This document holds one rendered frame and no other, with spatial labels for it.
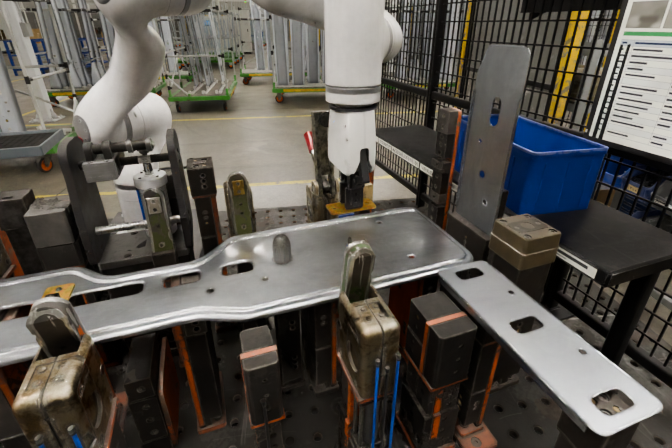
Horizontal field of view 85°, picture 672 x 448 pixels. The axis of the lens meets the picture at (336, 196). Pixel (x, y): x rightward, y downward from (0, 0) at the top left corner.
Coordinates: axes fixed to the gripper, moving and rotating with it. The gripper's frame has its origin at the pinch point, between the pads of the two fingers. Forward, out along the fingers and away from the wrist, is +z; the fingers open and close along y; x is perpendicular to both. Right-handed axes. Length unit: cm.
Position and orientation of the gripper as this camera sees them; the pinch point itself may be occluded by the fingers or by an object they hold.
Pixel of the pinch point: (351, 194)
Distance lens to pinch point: 63.6
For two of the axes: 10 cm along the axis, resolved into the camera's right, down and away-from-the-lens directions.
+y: 3.4, 4.0, -8.5
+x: 9.4, -1.4, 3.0
